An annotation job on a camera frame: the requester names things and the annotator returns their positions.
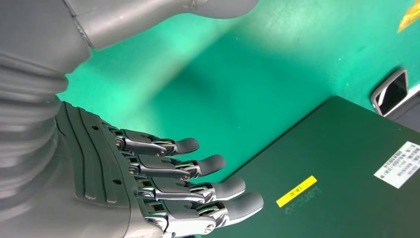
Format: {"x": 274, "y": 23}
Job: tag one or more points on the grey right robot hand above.
{"x": 98, "y": 184}

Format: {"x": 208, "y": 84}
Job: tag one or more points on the dark green laptop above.
{"x": 328, "y": 164}

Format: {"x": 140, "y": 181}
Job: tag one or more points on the black smartphone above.
{"x": 392, "y": 93}

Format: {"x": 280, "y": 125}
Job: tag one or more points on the yellow plastic sheet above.
{"x": 411, "y": 16}

